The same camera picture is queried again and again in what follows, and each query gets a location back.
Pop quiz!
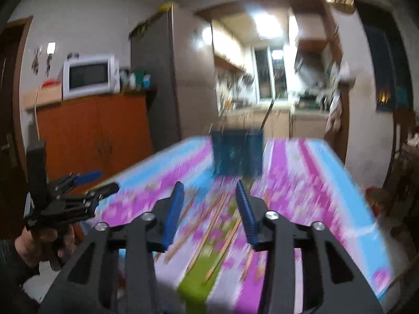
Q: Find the wooden chopstick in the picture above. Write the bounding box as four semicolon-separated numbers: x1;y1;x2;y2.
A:
240;248;254;282
205;218;241;282
185;193;228;274
260;99;275;132
154;188;202;263

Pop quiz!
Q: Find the kitchen window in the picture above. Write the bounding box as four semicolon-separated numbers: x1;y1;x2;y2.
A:
253;46;288;100

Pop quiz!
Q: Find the person's left hand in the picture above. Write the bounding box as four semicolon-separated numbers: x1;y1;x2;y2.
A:
14;225;75;268

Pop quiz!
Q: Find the orange wooden cabinet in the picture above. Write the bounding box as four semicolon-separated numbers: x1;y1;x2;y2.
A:
36;93;154;179

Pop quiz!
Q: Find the blue perforated utensil holder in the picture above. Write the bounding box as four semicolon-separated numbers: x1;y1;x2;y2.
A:
210;128;264;177

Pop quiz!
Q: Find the floral striped tablecloth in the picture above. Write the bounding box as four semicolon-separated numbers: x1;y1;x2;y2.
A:
90;136;392;313

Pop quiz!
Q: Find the cardboard box on cabinet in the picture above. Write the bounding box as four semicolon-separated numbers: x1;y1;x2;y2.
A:
22;84;63;110

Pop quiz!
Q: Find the white microwave oven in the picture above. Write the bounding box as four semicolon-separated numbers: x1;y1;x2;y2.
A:
60;54;120;100

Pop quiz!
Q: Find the brown tall refrigerator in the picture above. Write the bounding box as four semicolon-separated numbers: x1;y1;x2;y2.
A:
129;4;218;151

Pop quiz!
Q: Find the gold round wall clock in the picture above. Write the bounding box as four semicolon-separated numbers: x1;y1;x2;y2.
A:
325;0;356;15

